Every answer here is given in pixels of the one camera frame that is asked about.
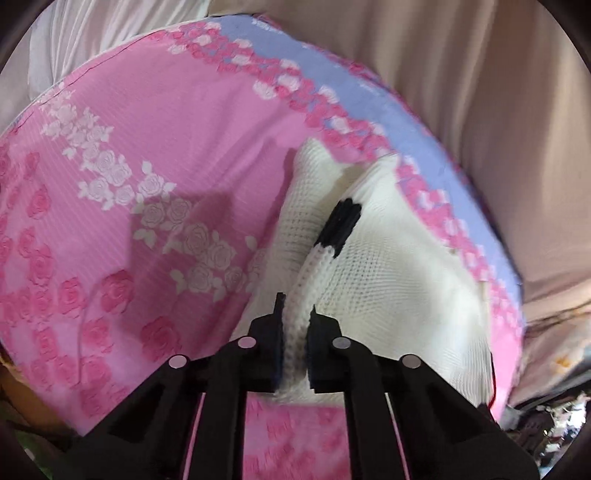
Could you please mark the beige curtain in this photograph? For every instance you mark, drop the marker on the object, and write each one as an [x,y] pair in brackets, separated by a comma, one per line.
[461,69]

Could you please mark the dark clutter pile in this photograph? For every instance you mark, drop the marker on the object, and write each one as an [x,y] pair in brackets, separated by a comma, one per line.
[549,424]

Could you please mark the white satin curtain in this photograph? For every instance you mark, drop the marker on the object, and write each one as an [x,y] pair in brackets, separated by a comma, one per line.
[92,37]

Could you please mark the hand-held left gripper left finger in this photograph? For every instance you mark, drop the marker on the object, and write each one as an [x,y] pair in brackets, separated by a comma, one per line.
[276,344]

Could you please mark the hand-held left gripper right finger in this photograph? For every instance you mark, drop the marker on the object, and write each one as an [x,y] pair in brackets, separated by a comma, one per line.
[315,350]

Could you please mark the brown cloth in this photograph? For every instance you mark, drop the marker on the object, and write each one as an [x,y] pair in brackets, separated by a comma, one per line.
[27,397]

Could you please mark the white knit sweater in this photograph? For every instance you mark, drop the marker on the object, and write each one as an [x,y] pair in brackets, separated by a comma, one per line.
[392,286]

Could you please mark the pink floral bedsheet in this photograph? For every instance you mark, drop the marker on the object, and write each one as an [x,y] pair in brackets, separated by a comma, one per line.
[184,138]

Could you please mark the patterned beige cloth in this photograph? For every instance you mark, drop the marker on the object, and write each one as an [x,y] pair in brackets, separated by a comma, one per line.
[554,355]

